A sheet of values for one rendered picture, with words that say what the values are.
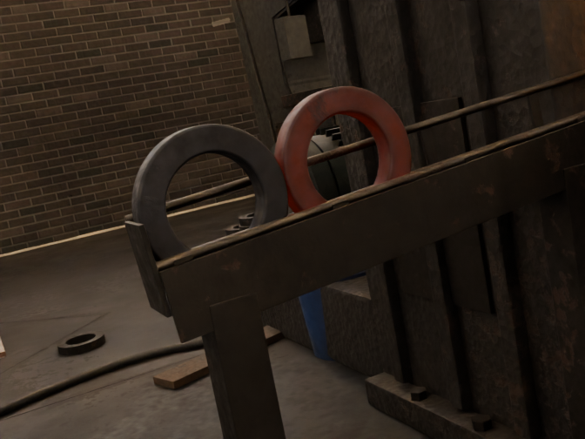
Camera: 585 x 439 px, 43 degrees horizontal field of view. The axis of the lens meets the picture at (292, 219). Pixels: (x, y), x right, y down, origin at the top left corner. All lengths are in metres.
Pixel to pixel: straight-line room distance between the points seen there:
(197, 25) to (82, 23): 1.08
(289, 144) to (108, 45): 6.27
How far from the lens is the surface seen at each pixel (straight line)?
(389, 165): 0.97
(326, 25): 1.80
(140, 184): 0.84
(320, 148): 2.29
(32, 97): 6.96
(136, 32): 7.21
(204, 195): 0.92
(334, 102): 0.93
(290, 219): 0.88
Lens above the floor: 0.76
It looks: 8 degrees down
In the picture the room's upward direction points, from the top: 11 degrees counter-clockwise
